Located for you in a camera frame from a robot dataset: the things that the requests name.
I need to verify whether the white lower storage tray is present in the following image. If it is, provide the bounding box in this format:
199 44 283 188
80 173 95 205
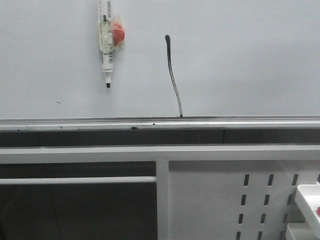
285 222 315 240

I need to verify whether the large whiteboard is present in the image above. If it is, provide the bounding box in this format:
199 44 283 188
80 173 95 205
0 0 320 131

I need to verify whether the white upper storage tray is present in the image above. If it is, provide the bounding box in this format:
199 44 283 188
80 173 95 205
295 184 320 239

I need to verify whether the white black-tip whiteboard marker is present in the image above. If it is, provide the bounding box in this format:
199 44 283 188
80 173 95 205
98 0 115 89

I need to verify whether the red round magnet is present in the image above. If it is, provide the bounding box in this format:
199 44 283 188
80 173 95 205
111 16 126 50

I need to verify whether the white whiteboard stand frame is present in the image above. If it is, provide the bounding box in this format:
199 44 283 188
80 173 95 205
0 144 320 240

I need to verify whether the white storage tray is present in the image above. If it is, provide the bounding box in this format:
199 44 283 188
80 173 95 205
285 222 315 240
295 184 320 239

